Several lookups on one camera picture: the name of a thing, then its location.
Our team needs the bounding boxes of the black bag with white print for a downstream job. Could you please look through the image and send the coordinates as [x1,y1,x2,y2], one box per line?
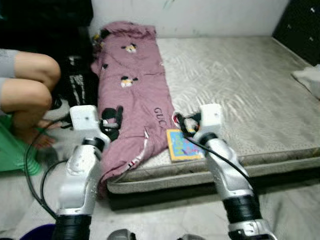
[65,55,98,108]

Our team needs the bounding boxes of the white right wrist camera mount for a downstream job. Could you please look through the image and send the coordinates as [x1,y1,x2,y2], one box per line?
[192,103,223,143]

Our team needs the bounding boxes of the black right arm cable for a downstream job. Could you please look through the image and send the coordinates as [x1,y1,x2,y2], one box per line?
[175,114,256,197]

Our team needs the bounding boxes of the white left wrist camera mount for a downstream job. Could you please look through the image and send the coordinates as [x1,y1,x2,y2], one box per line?
[69,105,111,146]

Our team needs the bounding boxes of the person's grey shorts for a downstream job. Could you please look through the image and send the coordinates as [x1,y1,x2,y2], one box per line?
[0,49,21,115]

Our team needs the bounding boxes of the pink cartoon print blanket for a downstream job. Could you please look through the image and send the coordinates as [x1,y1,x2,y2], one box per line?
[91,21,176,196]

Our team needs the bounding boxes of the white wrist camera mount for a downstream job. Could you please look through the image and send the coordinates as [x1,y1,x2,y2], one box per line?
[192,103,223,143]
[69,105,111,146]

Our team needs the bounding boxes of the grey robot left leg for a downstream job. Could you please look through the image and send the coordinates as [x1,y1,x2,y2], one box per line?
[107,229,136,240]

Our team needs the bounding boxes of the grey quilted mattress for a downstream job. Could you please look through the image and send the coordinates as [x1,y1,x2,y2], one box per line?
[106,36,320,195]

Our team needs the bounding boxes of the green plastic stool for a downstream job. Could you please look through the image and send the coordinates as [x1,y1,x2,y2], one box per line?
[0,114,43,176]

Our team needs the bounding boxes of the purple plastic waste bin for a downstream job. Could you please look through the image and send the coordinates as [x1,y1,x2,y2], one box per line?
[12,223,57,240]

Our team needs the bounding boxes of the colourful children's book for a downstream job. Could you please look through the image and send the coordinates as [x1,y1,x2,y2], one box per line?
[166,129,203,163]

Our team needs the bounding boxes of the black tufted headboard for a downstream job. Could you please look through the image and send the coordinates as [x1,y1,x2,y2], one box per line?
[272,0,320,66]

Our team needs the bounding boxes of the white pillow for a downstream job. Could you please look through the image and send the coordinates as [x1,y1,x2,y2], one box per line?
[291,65,320,101]

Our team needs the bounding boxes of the short black left arm cable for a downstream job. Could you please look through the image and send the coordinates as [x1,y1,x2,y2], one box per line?
[40,160,71,216]

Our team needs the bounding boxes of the grey robot right leg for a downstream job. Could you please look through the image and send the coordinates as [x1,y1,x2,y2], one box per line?
[177,234,206,240]

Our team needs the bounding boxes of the grey robot leg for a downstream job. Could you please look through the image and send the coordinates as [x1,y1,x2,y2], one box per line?
[177,234,206,240]
[107,229,136,240]

